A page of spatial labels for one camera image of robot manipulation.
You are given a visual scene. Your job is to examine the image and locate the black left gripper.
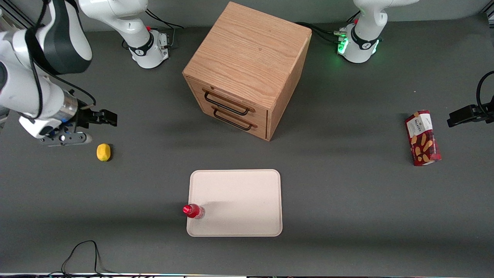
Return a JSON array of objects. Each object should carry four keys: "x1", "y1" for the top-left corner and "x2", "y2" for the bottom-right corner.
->
[{"x1": 447, "y1": 103, "x2": 494, "y2": 128}]

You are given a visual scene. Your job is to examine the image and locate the yellow lemon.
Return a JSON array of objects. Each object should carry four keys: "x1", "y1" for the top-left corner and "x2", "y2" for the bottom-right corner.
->
[{"x1": 96, "y1": 143, "x2": 112, "y2": 162}]

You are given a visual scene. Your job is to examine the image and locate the wooden drawer front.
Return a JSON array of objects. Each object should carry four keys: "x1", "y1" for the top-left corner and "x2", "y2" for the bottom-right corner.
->
[
  {"x1": 188, "y1": 79, "x2": 269, "y2": 125},
  {"x1": 195, "y1": 101, "x2": 268, "y2": 140}
]

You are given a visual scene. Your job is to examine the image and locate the red coke bottle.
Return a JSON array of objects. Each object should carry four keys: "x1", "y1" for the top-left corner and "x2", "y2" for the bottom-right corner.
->
[{"x1": 183, "y1": 203, "x2": 206, "y2": 220}]

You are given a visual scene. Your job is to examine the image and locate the black right arm base cables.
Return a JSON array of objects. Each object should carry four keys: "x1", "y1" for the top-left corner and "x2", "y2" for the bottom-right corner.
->
[{"x1": 145, "y1": 7, "x2": 185, "y2": 50}]

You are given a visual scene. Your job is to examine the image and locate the aluminium frame rail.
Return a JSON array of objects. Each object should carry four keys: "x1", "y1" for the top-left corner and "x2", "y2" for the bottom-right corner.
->
[{"x1": 0, "y1": 0, "x2": 32, "y2": 31}]

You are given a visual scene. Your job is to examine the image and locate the cream plastic tray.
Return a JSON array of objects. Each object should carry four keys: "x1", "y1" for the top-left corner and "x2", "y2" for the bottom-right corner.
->
[{"x1": 186, "y1": 169, "x2": 283, "y2": 237}]

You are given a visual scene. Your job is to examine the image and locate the black arm base cables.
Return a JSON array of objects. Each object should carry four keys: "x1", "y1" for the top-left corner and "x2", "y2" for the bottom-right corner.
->
[
  {"x1": 145, "y1": 7, "x2": 185, "y2": 50},
  {"x1": 295, "y1": 11, "x2": 361, "y2": 44}
]

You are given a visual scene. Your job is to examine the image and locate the black arm wrist cable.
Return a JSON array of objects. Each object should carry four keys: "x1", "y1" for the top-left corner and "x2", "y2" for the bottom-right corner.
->
[
  {"x1": 476, "y1": 71, "x2": 494, "y2": 113},
  {"x1": 17, "y1": 0, "x2": 96, "y2": 121}
]

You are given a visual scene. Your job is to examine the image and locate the black metal drawer handle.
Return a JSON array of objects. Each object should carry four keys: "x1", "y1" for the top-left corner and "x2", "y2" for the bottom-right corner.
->
[
  {"x1": 212, "y1": 107, "x2": 254, "y2": 131},
  {"x1": 203, "y1": 90, "x2": 251, "y2": 116}
]

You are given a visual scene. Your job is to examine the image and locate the black left arm wrist cable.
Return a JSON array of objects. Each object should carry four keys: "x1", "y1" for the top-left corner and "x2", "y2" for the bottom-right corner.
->
[{"x1": 476, "y1": 71, "x2": 494, "y2": 113}]

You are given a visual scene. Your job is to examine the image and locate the black left arm base cables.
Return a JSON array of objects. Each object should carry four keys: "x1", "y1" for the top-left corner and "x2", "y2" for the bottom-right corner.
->
[{"x1": 295, "y1": 11, "x2": 361, "y2": 44}]

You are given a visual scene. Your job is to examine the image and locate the black cable at table edge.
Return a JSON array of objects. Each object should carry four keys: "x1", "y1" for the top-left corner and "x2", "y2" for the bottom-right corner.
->
[{"x1": 61, "y1": 240, "x2": 116, "y2": 277}]

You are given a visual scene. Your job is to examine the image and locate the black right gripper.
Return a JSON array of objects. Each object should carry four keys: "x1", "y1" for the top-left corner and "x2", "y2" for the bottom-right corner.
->
[{"x1": 73, "y1": 101, "x2": 118, "y2": 130}]

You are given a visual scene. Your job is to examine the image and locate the black right arm wrist cable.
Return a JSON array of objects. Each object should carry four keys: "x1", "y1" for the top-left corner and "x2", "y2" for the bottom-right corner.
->
[{"x1": 17, "y1": 0, "x2": 96, "y2": 121}]

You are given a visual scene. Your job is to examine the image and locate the red shortbread cookie box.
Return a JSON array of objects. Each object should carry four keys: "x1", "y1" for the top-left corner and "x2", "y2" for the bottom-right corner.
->
[{"x1": 404, "y1": 110, "x2": 442, "y2": 167}]

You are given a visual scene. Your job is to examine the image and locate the wooden drawer cabinet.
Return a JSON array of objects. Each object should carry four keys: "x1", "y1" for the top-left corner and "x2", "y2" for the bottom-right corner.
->
[{"x1": 182, "y1": 1, "x2": 312, "y2": 142}]

